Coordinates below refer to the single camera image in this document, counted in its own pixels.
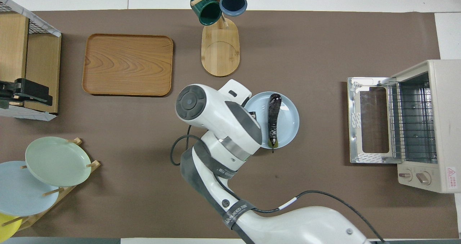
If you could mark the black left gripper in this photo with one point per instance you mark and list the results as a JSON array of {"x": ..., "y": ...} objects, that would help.
[{"x": 252, "y": 115}]

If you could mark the dark purple eggplant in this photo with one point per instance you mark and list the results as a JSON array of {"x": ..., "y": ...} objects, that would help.
[{"x": 273, "y": 118}]

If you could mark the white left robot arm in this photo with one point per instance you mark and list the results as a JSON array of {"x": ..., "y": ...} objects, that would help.
[{"x": 223, "y": 129}]

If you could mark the beige oven knob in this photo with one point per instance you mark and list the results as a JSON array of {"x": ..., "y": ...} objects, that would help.
[
  {"x": 405, "y": 174},
  {"x": 424, "y": 178}
]

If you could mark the cream toaster oven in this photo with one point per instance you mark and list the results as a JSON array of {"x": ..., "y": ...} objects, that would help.
[{"x": 444, "y": 129}]

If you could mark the wooden mug tree stand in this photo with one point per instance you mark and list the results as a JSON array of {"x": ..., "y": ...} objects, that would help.
[{"x": 220, "y": 53}]

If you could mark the brown table mat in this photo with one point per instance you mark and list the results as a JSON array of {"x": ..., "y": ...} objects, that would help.
[{"x": 324, "y": 39}]

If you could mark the dark green ceramic mug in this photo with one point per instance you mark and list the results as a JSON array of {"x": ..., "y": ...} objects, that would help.
[{"x": 207, "y": 12}]

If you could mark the blue ceramic mug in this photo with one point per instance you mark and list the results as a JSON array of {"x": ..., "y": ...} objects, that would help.
[{"x": 233, "y": 3}]

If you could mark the wooden serving tray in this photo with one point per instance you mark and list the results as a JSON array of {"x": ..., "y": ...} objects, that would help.
[{"x": 128, "y": 64}]

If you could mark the wooden plate rack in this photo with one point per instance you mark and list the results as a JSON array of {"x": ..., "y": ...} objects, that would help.
[{"x": 94, "y": 163}]

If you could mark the pale green racked plate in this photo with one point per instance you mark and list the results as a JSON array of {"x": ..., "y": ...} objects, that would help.
[{"x": 57, "y": 161}]

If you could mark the light blue racked plate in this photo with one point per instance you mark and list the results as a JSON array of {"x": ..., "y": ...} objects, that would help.
[{"x": 21, "y": 193}]

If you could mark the yellow racked plate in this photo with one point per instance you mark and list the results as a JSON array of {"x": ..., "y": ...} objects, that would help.
[{"x": 7, "y": 227}]

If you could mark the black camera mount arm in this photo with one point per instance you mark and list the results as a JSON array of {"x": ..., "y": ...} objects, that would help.
[{"x": 30, "y": 91}]

